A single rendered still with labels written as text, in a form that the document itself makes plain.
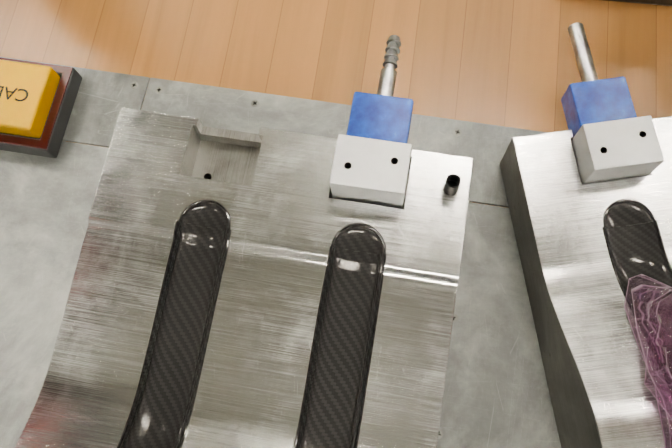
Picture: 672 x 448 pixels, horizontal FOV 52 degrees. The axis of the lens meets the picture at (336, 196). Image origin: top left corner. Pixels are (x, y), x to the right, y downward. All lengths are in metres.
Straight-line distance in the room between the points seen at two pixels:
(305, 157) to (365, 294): 0.11
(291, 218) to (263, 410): 0.13
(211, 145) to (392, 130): 0.14
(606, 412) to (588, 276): 0.10
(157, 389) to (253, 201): 0.14
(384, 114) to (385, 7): 0.19
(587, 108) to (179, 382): 0.35
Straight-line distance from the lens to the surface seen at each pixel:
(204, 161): 0.53
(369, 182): 0.45
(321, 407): 0.46
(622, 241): 0.54
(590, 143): 0.52
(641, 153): 0.53
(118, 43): 0.68
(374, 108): 0.48
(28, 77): 0.64
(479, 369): 0.55
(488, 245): 0.57
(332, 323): 0.47
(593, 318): 0.50
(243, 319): 0.47
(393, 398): 0.46
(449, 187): 0.46
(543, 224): 0.52
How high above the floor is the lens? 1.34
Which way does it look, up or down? 71 degrees down
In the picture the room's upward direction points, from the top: 9 degrees counter-clockwise
